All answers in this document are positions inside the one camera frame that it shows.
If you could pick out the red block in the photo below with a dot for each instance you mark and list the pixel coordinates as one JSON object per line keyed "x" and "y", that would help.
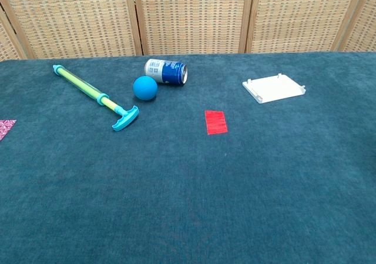
{"x": 216, "y": 122}

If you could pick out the blue rubber ball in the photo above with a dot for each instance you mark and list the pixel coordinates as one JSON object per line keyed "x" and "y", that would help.
{"x": 145, "y": 88}

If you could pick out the blue and white drink can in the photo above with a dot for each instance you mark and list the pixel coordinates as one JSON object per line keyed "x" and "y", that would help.
{"x": 167, "y": 71}

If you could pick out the blue felt table cover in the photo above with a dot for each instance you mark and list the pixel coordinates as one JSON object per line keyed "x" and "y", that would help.
{"x": 188, "y": 202}

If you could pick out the white square plastic lid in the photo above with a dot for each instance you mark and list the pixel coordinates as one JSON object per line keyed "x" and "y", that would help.
{"x": 273, "y": 87}

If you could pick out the woven bamboo folding screen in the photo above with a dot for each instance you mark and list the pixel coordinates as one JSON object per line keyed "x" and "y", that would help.
{"x": 191, "y": 17}

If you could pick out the green toy water pump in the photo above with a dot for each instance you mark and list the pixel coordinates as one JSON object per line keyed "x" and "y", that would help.
{"x": 79, "y": 83}

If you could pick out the pink patterned card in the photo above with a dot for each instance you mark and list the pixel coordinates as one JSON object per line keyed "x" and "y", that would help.
{"x": 4, "y": 127}

